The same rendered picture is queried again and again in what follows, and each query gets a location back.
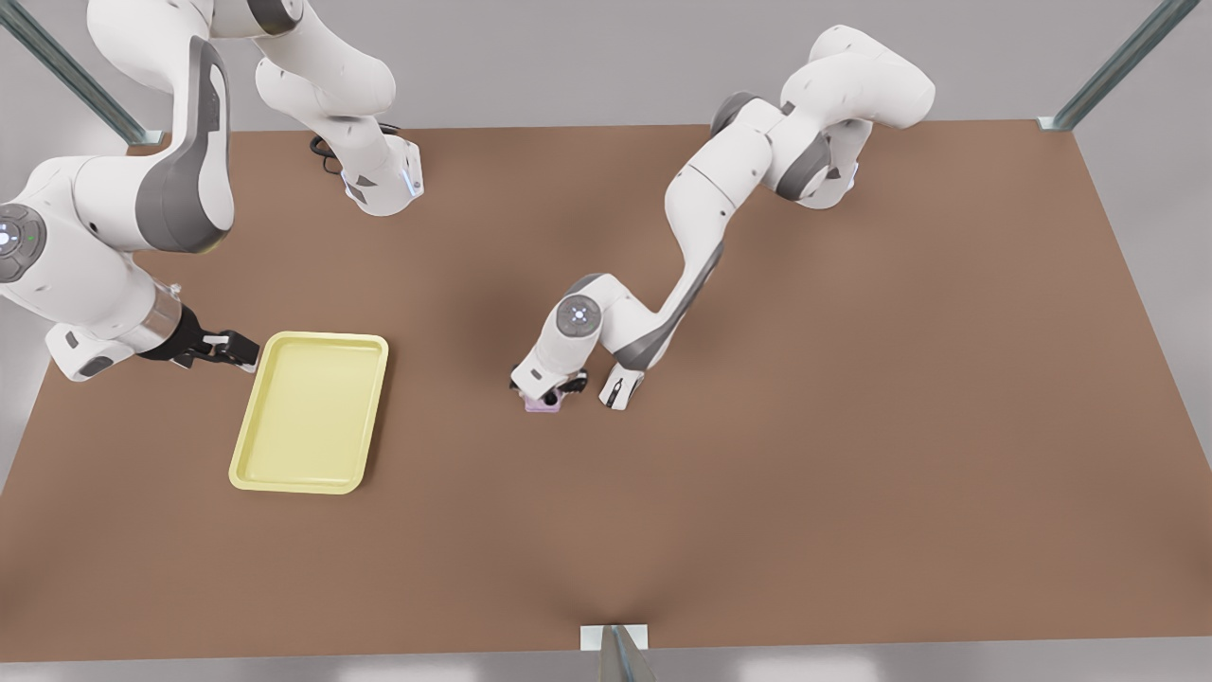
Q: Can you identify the pale yellow rectangular tray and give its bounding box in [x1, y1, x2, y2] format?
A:
[228, 331, 390, 495]

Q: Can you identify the black cable loop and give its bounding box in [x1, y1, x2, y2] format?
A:
[309, 122, 402, 177]

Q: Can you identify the silver frame post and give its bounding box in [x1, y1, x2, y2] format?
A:
[1036, 0, 1203, 133]
[0, 0, 163, 146]
[579, 623, 656, 682]

